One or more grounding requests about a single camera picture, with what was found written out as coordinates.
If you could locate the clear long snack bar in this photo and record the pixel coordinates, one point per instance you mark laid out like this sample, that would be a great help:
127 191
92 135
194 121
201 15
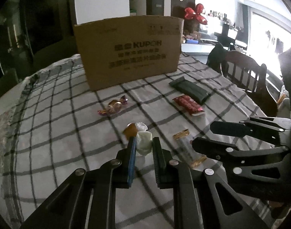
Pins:
184 140

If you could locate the red balloon decoration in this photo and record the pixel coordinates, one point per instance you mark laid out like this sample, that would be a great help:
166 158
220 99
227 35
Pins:
195 14

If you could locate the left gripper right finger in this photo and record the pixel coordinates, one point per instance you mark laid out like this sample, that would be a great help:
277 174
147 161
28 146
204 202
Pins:
202 199

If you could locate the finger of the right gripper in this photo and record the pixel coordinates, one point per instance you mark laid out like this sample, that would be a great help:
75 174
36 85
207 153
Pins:
273 130
231 154

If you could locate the floral table runner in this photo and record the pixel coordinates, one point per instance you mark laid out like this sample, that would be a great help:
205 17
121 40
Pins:
5 119

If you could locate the red snack packet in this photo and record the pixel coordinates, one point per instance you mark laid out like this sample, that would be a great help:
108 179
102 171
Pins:
189 105

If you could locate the black garment on chair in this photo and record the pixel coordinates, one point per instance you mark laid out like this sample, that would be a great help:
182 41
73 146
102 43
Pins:
216 56

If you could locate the dark green flat packet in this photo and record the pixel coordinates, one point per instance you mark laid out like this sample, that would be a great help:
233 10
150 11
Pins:
186 87

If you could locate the grey checked tablecloth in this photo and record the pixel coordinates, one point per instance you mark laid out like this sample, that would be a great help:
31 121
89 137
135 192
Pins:
56 127

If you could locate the brown round pastry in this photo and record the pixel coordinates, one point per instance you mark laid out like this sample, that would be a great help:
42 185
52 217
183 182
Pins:
132 129

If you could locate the brown cardboard box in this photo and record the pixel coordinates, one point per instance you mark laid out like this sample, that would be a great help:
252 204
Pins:
119 50

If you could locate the dark chair back left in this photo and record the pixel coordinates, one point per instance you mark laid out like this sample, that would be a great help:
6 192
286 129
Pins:
7 82

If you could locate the white low tv cabinet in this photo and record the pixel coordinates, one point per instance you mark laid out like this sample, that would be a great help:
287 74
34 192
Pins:
202 46

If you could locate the pale green sweet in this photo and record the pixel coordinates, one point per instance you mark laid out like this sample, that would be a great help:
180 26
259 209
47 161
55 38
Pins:
144 142

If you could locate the wooden dining chair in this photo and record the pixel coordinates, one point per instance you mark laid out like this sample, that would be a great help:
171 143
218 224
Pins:
247 75

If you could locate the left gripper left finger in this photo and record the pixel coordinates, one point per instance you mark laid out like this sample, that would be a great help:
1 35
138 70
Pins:
86 199

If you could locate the gold wrapped candy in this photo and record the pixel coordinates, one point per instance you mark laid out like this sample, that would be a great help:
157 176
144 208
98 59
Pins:
114 106

